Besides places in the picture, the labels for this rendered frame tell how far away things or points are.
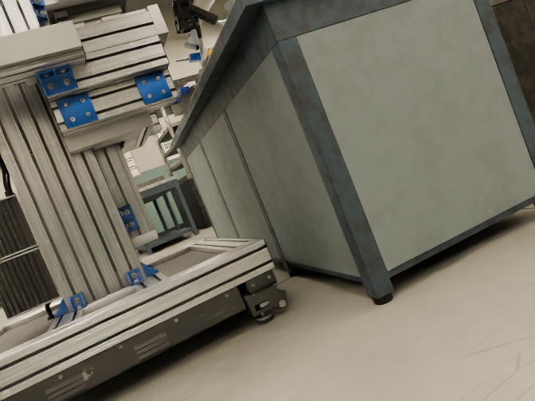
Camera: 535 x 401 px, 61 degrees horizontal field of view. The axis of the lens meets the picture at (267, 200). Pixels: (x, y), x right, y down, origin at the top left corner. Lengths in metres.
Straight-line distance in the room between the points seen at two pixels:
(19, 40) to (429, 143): 1.05
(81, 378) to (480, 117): 1.22
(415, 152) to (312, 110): 0.29
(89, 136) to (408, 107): 0.94
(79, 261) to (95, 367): 0.40
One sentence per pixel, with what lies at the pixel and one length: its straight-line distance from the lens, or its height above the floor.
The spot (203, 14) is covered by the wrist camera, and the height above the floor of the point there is 1.06.
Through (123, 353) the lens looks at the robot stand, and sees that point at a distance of 1.27.
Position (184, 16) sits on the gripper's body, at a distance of 1.91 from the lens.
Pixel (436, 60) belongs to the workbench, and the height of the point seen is 0.51.
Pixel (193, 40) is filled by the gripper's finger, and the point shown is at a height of 0.98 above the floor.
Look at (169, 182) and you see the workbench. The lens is 5.83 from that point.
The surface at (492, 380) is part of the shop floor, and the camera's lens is 0.78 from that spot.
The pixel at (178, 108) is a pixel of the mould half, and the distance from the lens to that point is 2.14.
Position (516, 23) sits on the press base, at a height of 0.61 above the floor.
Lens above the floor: 0.40
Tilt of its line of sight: 3 degrees down
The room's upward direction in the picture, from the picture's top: 22 degrees counter-clockwise
